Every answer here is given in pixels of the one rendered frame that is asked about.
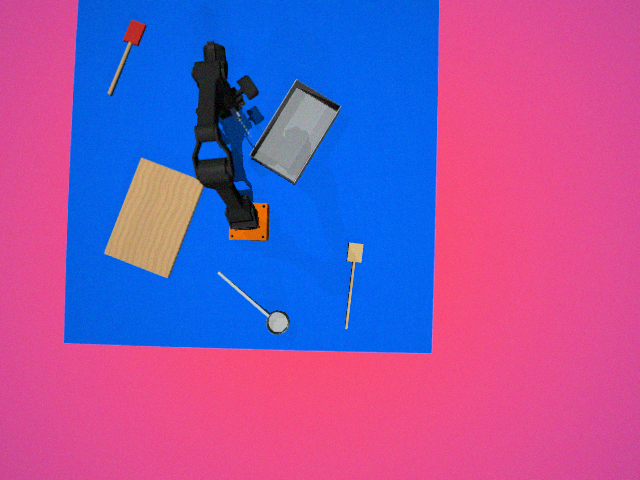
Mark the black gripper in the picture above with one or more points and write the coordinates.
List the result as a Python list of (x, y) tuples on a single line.
[(235, 98)]

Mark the red spatula with wooden handle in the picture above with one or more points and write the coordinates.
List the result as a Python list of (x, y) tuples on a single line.
[(133, 36)]

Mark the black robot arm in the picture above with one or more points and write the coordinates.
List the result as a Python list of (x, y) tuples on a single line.
[(211, 77)]

